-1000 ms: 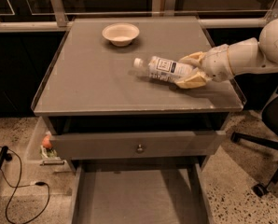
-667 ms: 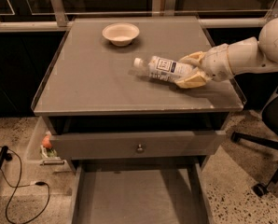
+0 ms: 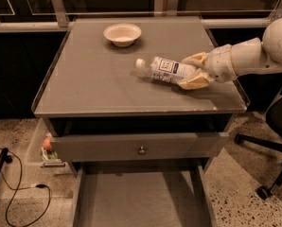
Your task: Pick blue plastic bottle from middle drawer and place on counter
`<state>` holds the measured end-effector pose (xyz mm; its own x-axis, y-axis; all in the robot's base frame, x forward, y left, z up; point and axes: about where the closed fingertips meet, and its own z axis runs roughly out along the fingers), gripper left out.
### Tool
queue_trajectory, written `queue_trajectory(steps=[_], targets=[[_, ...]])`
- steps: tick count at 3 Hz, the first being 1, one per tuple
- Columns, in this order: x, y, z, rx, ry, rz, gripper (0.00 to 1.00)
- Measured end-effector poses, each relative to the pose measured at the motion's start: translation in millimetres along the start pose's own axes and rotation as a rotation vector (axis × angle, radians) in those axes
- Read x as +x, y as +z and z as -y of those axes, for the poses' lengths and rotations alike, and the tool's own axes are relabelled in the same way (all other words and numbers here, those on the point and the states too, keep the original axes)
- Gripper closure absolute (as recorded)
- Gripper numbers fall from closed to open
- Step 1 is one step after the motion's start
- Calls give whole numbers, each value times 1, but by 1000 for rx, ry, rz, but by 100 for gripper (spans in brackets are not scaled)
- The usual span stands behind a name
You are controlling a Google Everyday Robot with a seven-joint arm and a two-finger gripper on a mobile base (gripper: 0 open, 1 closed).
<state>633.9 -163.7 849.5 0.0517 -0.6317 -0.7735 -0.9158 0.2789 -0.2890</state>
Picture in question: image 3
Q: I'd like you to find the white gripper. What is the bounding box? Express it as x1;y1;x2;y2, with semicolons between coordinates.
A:
177;44;238;90

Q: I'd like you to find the clear plastic water bottle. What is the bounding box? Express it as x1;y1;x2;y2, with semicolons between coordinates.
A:
135;57;197;84

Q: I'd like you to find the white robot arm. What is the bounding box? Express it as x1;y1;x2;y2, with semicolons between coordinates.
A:
178;18;282;90

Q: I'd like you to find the grey top drawer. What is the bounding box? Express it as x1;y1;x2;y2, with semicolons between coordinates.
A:
51;132;229;162

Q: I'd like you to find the grey drawer cabinet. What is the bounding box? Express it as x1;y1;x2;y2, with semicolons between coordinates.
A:
31;15;251;227

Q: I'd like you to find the round metal drawer knob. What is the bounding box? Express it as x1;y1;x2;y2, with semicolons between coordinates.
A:
138;146;146;155

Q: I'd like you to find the grey open middle drawer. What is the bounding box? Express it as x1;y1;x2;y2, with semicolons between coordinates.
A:
69;166;218;227

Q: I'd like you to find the black office chair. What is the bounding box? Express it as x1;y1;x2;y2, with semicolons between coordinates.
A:
234;76;282;201

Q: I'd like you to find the white paper bowl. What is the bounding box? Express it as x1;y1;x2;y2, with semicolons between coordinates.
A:
103;24;142;47

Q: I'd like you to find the orange round toy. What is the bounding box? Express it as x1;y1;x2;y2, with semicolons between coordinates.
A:
43;137;53;151

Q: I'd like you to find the green white packet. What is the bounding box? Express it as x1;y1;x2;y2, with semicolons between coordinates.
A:
41;148;58;161

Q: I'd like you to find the centre metal window bracket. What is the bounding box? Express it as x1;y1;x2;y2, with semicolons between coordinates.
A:
167;0;179;16

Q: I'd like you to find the left metal window bracket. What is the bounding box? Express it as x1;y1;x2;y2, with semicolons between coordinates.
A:
51;0;69;27

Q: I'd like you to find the black power cable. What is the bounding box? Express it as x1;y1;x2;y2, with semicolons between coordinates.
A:
0;147;52;227

